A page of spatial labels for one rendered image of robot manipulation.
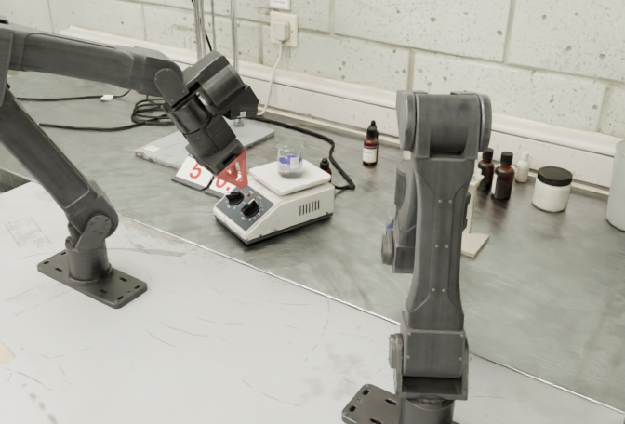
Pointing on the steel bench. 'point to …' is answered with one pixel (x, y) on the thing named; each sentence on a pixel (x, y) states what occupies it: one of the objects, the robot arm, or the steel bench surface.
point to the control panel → (244, 205)
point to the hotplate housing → (284, 211)
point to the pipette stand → (474, 241)
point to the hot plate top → (312, 175)
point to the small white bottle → (523, 167)
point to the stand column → (233, 22)
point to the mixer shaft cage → (202, 21)
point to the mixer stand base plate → (166, 146)
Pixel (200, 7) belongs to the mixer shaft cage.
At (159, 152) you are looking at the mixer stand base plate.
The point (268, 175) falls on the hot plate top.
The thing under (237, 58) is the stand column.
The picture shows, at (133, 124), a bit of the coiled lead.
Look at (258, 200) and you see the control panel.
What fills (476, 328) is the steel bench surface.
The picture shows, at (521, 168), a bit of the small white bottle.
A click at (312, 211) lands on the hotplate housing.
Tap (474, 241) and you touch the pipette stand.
